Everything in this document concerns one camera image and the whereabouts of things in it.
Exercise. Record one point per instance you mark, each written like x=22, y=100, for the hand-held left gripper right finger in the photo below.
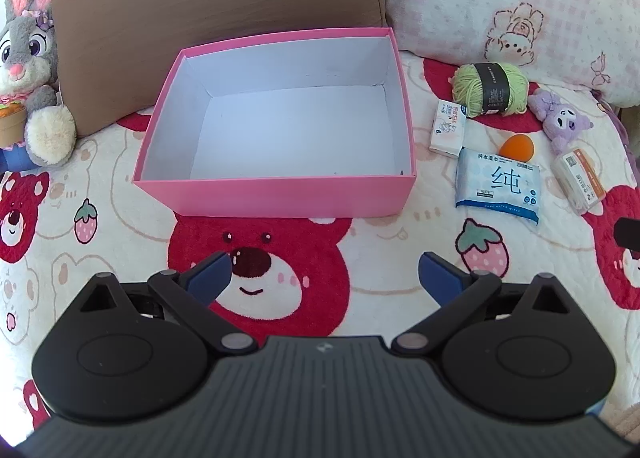
x=437, y=278

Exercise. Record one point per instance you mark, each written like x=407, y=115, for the brown pillow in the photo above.
x=150, y=28

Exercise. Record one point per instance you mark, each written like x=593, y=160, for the red bear printed blanket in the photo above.
x=125, y=218

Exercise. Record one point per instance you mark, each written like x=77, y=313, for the blue wet wipes pack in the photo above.
x=497, y=185

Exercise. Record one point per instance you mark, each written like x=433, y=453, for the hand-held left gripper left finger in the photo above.
x=212, y=278

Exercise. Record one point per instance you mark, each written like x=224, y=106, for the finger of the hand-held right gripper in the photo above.
x=630, y=235

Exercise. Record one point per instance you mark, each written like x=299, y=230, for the dental floss pick box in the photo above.
x=580, y=180

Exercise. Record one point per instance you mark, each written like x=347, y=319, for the green yarn ball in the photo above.
x=467, y=88

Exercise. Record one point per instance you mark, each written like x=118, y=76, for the purple plush toy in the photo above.
x=562, y=120

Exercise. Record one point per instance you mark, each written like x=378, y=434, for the grey bunny plush toy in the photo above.
x=30, y=63

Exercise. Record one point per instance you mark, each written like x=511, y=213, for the small white tissue pack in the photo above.
x=448, y=130

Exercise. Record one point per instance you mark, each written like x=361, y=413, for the orange makeup sponge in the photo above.
x=516, y=148

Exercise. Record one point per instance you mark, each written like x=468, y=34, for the pink cardboard box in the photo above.
x=280, y=198

